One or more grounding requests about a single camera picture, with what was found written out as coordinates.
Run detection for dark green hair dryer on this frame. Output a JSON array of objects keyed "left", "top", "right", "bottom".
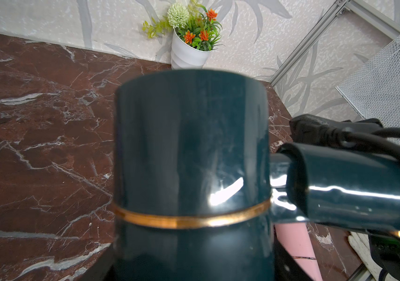
[{"left": 113, "top": 70, "right": 400, "bottom": 281}]

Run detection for black cord of dryer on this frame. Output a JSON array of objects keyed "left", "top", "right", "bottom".
[{"left": 289, "top": 114, "right": 400, "bottom": 183}]

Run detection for pink hair dryer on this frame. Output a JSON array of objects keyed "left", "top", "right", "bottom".
[{"left": 274, "top": 222, "right": 322, "bottom": 281}]

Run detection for white pot artificial flowers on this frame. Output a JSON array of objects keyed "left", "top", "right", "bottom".
[{"left": 142, "top": 1, "right": 222, "bottom": 70}]

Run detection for white cloth glove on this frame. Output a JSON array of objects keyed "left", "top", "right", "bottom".
[{"left": 348, "top": 232, "right": 381, "bottom": 281}]

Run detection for white wire mesh basket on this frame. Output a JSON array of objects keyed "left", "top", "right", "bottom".
[{"left": 336, "top": 35, "right": 400, "bottom": 128}]

